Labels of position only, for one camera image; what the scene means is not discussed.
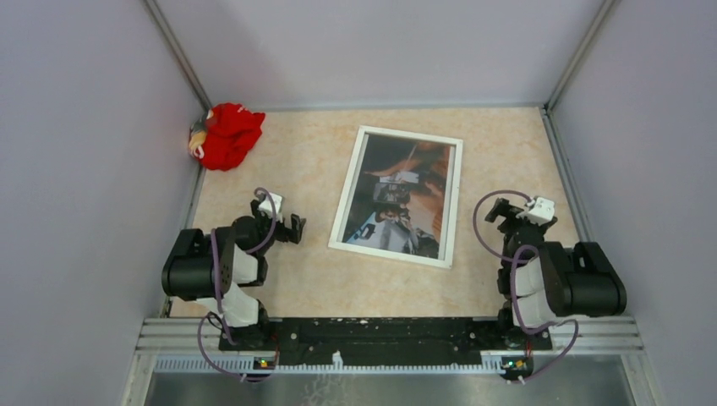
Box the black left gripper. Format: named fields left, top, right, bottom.
left=250, top=199, right=304, bottom=255

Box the white wooden picture frame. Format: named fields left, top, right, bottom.
left=328, top=125, right=463, bottom=269

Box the printed photo with white border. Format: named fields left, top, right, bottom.
left=340, top=133, right=455, bottom=260

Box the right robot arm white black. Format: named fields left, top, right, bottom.
left=484, top=196, right=627, bottom=348

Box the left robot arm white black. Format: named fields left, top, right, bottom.
left=161, top=200, right=306, bottom=350

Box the red crumpled cloth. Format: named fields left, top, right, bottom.
left=188, top=102, right=266, bottom=172

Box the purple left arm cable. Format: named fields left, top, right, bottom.
left=197, top=187, right=280, bottom=384

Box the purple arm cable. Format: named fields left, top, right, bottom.
left=197, top=187, right=280, bottom=384
left=472, top=189, right=579, bottom=386

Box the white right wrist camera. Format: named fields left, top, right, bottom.
left=517, top=196, right=556, bottom=226

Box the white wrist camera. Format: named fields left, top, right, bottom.
left=517, top=196, right=556, bottom=226
left=259, top=192, right=283, bottom=222

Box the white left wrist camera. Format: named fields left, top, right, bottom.
left=259, top=192, right=283, bottom=222

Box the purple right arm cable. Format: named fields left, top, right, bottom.
left=472, top=189, right=579, bottom=386

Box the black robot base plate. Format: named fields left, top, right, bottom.
left=219, top=317, right=552, bottom=366

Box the aluminium front rail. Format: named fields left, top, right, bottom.
left=135, top=316, right=643, bottom=376

